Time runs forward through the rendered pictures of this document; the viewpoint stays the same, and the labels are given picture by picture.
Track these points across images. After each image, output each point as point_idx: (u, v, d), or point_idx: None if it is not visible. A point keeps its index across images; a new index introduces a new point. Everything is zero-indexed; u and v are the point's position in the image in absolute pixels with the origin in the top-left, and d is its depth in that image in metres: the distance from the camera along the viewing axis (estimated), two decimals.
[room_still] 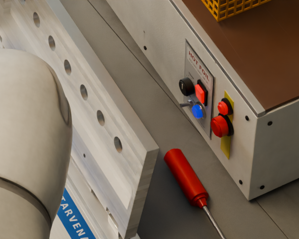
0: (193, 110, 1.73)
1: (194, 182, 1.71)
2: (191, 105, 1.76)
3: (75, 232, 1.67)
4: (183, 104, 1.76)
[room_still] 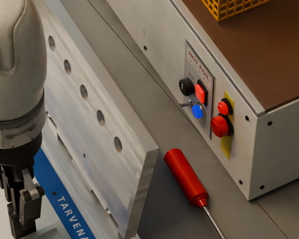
0: (193, 110, 1.73)
1: (194, 182, 1.71)
2: (191, 105, 1.76)
3: (75, 232, 1.67)
4: (183, 104, 1.76)
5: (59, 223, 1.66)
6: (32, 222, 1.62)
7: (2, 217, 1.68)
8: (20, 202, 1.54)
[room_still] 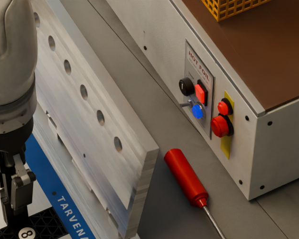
0: (193, 110, 1.73)
1: (194, 182, 1.71)
2: (191, 105, 1.76)
3: (75, 232, 1.67)
4: (183, 104, 1.76)
5: (68, 236, 1.65)
6: (23, 207, 1.63)
7: (2, 217, 1.68)
8: (11, 187, 1.55)
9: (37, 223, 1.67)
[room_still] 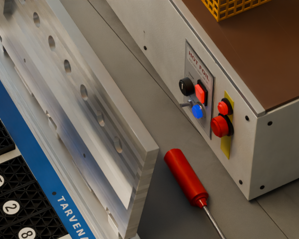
0: (193, 110, 1.73)
1: (194, 182, 1.71)
2: (191, 105, 1.76)
3: (75, 232, 1.67)
4: (183, 104, 1.76)
5: (68, 236, 1.65)
6: None
7: None
8: None
9: (37, 223, 1.67)
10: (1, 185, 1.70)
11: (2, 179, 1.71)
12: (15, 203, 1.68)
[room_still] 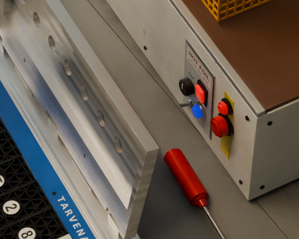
0: (193, 110, 1.73)
1: (194, 182, 1.71)
2: (191, 105, 1.76)
3: (75, 232, 1.67)
4: (183, 104, 1.76)
5: (68, 236, 1.65)
6: None
7: None
8: None
9: (37, 223, 1.67)
10: (1, 185, 1.70)
11: (2, 179, 1.71)
12: (15, 203, 1.68)
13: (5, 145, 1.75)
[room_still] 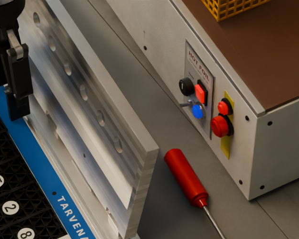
0: (193, 110, 1.73)
1: (194, 182, 1.71)
2: (191, 105, 1.76)
3: (75, 232, 1.67)
4: (183, 104, 1.76)
5: (67, 236, 1.65)
6: None
7: None
8: None
9: (36, 224, 1.67)
10: (1, 185, 1.70)
11: (2, 179, 1.71)
12: (15, 203, 1.68)
13: (4, 145, 1.75)
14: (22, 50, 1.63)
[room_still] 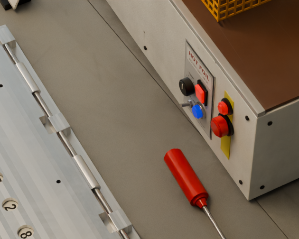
0: (193, 110, 1.73)
1: (194, 182, 1.71)
2: (191, 105, 1.76)
3: None
4: (183, 104, 1.76)
5: None
6: None
7: None
8: None
9: None
10: None
11: (2, 179, 1.71)
12: (15, 203, 1.68)
13: None
14: None
